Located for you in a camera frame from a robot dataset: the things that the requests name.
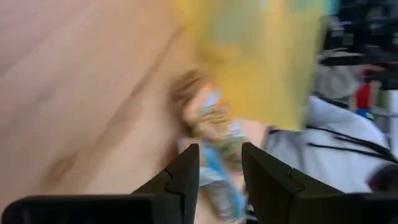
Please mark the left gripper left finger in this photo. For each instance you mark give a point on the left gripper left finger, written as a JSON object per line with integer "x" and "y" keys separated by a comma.
{"x": 183, "y": 174}

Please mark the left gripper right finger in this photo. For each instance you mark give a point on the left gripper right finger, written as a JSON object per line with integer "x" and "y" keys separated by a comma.
{"x": 267, "y": 183}

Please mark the blue granola bar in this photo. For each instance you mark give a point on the blue granola bar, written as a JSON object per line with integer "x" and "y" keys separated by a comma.
{"x": 219, "y": 183}

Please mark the orange brown granola bar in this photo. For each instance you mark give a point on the orange brown granola bar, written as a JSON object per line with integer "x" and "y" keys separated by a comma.
{"x": 202, "y": 105}

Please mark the person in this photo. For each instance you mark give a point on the person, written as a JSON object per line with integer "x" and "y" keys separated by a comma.
{"x": 335, "y": 155}

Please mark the yellow plastic bin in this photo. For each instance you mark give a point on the yellow plastic bin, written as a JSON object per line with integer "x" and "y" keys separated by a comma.
{"x": 264, "y": 68}

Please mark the green plastic bin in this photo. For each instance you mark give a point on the green plastic bin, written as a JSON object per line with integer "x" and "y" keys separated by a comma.
{"x": 329, "y": 6}

